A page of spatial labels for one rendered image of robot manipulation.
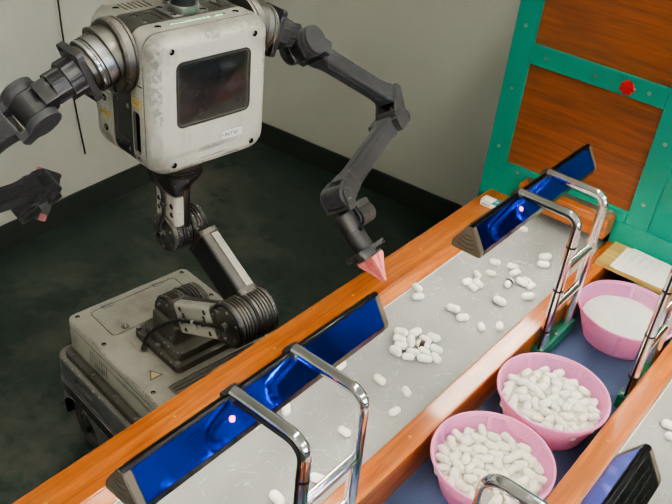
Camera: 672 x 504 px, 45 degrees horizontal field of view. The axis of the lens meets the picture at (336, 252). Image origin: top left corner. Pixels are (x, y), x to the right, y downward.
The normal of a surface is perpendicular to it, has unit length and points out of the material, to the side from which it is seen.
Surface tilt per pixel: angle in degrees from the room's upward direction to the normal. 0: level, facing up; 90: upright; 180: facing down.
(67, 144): 90
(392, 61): 90
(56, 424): 0
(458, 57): 90
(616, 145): 90
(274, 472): 0
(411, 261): 0
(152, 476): 58
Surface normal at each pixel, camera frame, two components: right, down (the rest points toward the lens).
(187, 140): 0.69, 0.46
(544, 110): -0.64, 0.39
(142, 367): 0.09, -0.82
